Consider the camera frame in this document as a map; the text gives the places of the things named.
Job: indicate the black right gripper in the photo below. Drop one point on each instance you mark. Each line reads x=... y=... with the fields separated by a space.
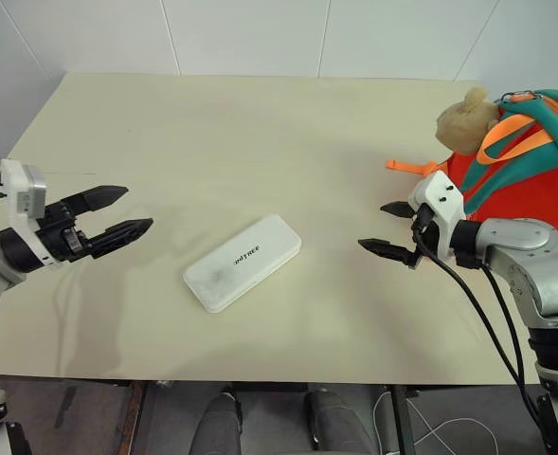
x=414 y=260

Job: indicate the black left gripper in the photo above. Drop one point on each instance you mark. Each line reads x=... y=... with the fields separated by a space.
x=58 y=234

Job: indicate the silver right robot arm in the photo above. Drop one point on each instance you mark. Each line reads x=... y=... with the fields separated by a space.
x=539 y=265

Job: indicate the white rectangular case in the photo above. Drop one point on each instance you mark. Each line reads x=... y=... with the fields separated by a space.
x=242 y=263

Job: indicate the orange and teal backpack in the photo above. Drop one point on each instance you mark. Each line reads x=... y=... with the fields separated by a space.
x=520 y=175

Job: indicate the beige plush toy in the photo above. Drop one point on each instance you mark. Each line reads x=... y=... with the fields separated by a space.
x=463 y=125

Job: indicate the brown floor bar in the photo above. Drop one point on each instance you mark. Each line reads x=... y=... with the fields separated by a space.
x=131 y=417

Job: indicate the dark rounded shape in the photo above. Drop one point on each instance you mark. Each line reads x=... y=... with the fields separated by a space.
x=335 y=424
x=221 y=426

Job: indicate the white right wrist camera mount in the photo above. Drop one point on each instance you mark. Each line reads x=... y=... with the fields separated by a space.
x=442 y=199

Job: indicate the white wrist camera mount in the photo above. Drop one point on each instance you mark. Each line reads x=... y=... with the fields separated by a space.
x=20 y=189
x=442 y=199

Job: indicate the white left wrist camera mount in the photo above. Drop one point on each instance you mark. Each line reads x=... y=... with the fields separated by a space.
x=20 y=189

